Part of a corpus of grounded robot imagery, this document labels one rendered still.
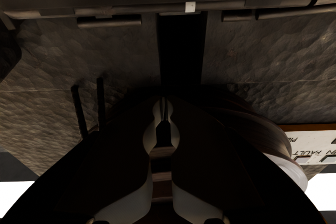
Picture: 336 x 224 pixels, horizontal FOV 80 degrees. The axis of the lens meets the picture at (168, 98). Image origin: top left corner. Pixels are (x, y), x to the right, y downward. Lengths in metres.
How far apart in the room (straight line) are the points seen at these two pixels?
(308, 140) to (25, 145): 0.73
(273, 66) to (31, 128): 0.53
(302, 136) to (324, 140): 0.07
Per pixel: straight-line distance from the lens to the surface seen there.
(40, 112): 0.52
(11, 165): 9.84
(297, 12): 0.27
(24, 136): 0.63
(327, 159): 0.74
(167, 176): 0.30
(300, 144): 0.62
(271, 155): 0.31
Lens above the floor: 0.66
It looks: 47 degrees up
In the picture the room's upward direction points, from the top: 177 degrees clockwise
